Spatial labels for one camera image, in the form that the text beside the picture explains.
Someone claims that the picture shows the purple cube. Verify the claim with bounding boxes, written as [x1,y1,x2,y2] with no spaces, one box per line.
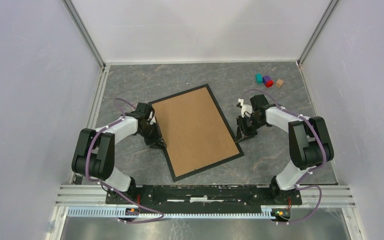
[263,75,273,84]

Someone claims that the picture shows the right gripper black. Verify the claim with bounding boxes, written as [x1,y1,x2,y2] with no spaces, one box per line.
[234,115,265,143]

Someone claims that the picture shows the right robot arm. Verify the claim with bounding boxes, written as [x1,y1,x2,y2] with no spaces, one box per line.
[234,94,334,204]

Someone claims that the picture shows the teal cube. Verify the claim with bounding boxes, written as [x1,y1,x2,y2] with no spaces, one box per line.
[255,73,263,84]

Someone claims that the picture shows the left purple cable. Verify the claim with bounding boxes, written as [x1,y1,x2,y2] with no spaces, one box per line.
[84,97,165,225]

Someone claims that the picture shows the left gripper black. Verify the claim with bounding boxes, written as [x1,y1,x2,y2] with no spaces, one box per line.
[137,122,167,150]

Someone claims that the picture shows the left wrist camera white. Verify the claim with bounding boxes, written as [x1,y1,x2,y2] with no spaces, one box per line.
[148,110,156,125]

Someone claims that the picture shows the tan wooden cube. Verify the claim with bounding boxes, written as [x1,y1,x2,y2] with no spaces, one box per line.
[275,79,284,88]

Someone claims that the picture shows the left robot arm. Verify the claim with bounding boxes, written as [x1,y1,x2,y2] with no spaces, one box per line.
[71,102,167,204]

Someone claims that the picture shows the aluminium frame rails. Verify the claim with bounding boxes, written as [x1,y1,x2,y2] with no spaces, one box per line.
[45,0,364,240]

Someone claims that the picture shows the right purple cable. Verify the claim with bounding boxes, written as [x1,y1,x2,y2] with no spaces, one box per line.
[239,88,328,225]

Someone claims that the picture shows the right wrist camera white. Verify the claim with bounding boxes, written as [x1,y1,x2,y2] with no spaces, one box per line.
[236,98,253,118]

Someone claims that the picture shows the red cube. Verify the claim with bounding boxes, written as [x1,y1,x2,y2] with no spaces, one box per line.
[265,80,274,88]

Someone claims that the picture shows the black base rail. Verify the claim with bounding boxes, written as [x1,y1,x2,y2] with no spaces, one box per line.
[105,184,303,215]

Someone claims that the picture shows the brown backing board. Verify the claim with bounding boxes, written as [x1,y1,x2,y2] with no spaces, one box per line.
[151,86,241,178]

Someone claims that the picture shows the black picture frame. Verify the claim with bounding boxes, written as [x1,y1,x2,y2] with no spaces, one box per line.
[148,83,245,183]

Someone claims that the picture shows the purple cable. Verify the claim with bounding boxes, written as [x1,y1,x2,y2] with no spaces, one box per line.
[239,88,328,225]
[84,97,165,225]

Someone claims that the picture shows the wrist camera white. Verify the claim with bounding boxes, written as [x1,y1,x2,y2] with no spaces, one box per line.
[148,110,156,125]
[236,98,253,118]

